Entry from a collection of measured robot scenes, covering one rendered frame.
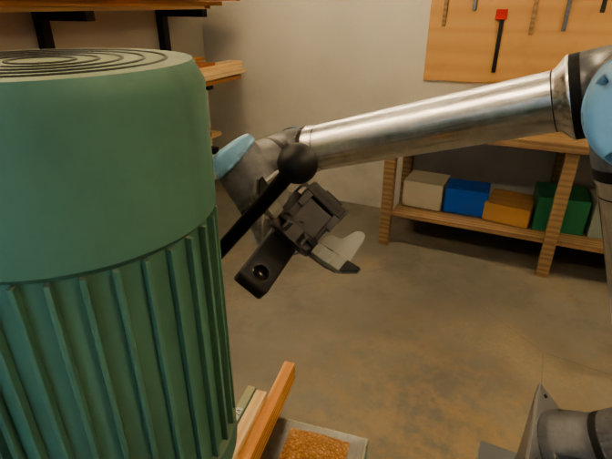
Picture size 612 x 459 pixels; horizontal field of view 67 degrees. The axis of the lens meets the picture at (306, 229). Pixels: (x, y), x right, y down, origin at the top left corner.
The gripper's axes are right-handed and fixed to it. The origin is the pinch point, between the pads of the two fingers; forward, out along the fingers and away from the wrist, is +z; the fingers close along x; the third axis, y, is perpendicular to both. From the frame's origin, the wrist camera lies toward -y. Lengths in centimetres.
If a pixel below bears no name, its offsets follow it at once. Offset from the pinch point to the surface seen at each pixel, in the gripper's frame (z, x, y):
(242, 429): -22.7, 15.7, -25.5
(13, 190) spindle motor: 28.0, -13.3, -12.1
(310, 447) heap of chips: -21.7, 25.4, -20.9
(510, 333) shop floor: -168, 132, 61
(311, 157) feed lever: 13.0, -4.9, 2.6
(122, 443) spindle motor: 19.9, -1.6, -20.3
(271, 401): -28.0, 17.9, -20.4
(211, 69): -288, -102, 86
